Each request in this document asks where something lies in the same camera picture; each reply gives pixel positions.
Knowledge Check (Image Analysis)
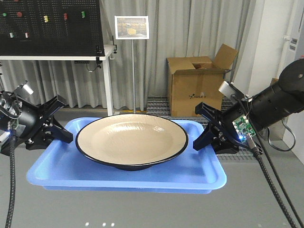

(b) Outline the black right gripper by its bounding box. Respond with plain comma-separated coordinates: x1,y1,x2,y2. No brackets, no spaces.
193,96,253,154

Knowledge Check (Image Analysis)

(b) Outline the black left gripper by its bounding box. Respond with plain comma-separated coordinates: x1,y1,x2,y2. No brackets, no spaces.
0,91,73,150

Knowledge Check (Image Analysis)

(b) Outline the blue plastic tray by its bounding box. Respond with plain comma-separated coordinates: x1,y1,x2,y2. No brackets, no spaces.
27,120,227,194

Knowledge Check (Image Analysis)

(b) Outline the beige plate with black rim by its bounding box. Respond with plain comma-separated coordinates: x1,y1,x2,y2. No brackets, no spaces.
76,114,189,171

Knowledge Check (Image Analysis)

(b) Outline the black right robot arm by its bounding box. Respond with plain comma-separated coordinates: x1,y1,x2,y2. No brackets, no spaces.
193,59,304,154

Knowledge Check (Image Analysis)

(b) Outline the green circuit board right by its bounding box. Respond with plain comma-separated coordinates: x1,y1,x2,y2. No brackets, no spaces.
232,115,256,142

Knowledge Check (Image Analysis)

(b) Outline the green circuit board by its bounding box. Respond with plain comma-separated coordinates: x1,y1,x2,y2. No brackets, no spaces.
232,115,256,142
8,119,19,131

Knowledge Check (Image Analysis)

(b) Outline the open cardboard box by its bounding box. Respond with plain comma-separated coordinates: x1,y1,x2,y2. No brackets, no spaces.
167,44,238,117

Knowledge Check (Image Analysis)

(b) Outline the green circuit board left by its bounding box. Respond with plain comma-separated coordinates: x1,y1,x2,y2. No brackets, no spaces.
8,119,19,131

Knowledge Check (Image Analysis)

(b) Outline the black pegboard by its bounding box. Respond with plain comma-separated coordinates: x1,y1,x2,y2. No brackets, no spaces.
0,0,105,57

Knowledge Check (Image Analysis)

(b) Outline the picture sign on pole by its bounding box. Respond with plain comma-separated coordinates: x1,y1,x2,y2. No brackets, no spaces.
114,16,150,114

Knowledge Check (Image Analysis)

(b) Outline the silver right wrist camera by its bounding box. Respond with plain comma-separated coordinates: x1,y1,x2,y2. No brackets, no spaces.
218,81,242,100

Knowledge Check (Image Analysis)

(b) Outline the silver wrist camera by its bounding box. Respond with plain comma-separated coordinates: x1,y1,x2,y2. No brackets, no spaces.
218,81,242,100
20,80,34,95

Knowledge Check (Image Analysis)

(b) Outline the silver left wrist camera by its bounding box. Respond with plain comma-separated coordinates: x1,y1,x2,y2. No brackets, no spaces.
20,80,34,95

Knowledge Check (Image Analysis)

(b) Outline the black braided left cable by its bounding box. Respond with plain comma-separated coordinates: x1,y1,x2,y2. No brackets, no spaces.
5,129,17,228

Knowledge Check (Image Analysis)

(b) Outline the black braided cable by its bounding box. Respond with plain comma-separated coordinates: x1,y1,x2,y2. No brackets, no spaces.
5,129,17,228
244,133,304,228

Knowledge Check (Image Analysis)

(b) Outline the white table frame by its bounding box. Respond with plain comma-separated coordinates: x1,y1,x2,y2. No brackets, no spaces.
0,45,114,115

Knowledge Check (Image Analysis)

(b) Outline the black braided right cable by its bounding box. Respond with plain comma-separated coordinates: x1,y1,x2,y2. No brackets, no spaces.
244,133,304,228

